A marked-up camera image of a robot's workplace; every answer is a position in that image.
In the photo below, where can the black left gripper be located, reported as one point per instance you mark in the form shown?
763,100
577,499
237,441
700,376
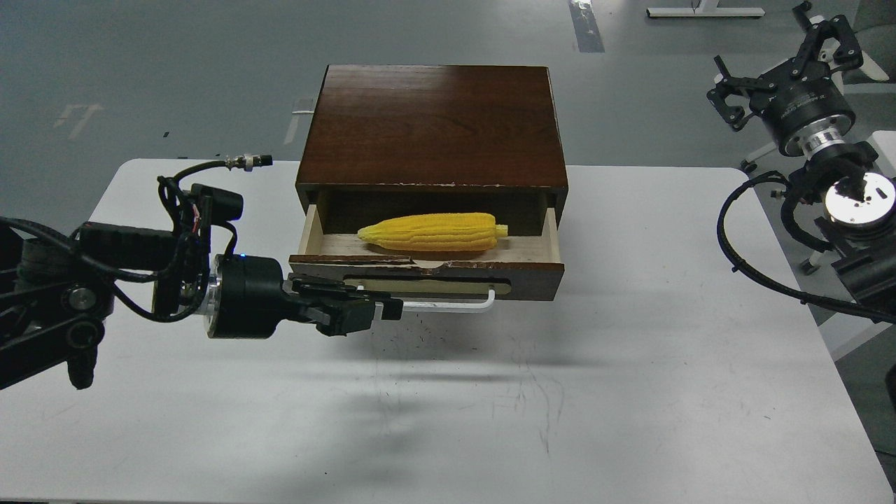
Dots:
245,300

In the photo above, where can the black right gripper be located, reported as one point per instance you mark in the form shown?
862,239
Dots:
790,99

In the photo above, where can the yellow corn cob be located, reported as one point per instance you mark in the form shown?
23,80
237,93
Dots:
436,232

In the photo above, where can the wooden drawer with white handle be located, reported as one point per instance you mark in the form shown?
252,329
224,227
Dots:
524,266

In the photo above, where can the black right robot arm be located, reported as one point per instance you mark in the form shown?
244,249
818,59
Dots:
838,201

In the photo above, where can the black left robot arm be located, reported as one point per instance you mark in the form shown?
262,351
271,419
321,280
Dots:
58,290

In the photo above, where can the white table base far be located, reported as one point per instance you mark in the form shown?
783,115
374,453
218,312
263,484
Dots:
704,9

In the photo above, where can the dark wooden cabinet box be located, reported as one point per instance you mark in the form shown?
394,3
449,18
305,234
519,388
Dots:
406,128

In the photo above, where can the grey floor tape strip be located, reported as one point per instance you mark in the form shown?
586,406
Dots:
585,27

